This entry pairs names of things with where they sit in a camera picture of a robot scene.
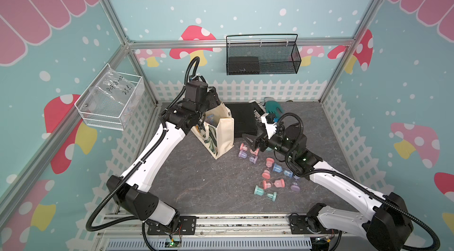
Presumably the cream canvas tote bag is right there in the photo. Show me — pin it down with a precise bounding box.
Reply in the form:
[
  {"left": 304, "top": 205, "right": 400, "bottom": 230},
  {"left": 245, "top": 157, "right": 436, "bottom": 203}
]
[{"left": 191, "top": 103, "right": 234, "bottom": 159}]

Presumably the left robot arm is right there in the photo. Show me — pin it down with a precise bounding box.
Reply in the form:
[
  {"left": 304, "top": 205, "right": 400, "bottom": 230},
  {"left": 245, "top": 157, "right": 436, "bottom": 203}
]
[{"left": 85, "top": 57, "right": 221, "bottom": 233}]

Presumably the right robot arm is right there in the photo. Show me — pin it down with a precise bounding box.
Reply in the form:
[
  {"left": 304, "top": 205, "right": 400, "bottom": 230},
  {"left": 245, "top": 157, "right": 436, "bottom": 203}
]
[{"left": 242, "top": 113, "right": 441, "bottom": 251}]

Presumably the pink hourglass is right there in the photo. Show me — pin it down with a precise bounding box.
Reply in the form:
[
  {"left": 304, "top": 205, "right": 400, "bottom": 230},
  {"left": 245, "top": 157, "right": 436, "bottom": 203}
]
[{"left": 261, "top": 179, "right": 286, "bottom": 189}]

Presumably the green hourglass front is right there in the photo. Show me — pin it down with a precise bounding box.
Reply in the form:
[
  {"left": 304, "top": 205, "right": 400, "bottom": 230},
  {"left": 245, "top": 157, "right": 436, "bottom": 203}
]
[{"left": 254, "top": 186, "right": 277, "bottom": 202}]

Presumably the plastic bag in basket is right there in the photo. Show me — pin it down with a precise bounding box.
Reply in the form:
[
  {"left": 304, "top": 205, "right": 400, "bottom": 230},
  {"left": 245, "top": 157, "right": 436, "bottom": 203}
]
[{"left": 88, "top": 64, "right": 143, "bottom": 124}]

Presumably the green rubber glove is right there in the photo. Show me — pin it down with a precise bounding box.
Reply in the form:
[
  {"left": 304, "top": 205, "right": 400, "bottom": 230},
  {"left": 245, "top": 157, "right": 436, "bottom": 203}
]
[{"left": 264, "top": 97, "right": 284, "bottom": 117}]

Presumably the black white hair brush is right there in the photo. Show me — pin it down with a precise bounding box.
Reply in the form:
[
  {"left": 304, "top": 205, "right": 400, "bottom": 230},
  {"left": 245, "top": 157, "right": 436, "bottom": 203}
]
[{"left": 249, "top": 100, "right": 266, "bottom": 122}]

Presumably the black flat box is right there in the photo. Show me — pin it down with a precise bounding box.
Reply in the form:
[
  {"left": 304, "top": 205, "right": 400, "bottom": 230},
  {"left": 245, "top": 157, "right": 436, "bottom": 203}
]
[{"left": 225, "top": 103, "right": 258, "bottom": 138}]

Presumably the black box in basket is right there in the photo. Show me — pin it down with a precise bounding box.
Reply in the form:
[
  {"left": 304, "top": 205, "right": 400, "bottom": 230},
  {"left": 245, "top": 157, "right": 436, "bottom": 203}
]
[{"left": 227, "top": 57, "right": 260, "bottom": 75}]

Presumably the clear wire wall basket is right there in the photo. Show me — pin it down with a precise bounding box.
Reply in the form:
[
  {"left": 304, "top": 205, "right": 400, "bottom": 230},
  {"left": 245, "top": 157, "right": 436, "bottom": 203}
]
[{"left": 74, "top": 63, "right": 145, "bottom": 132}]

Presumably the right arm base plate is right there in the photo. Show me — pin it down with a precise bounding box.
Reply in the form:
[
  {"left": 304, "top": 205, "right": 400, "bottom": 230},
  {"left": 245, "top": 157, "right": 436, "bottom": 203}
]
[{"left": 288, "top": 213, "right": 339, "bottom": 236}]

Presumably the black mesh wall basket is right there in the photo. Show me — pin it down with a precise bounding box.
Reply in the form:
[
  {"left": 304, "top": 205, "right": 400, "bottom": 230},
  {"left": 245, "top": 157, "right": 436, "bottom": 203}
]
[{"left": 226, "top": 33, "right": 301, "bottom": 75}]

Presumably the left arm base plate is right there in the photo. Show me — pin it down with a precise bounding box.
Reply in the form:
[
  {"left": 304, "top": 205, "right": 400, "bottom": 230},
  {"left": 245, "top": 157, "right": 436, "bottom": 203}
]
[{"left": 147, "top": 216, "right": 197, "bottom": 236}]

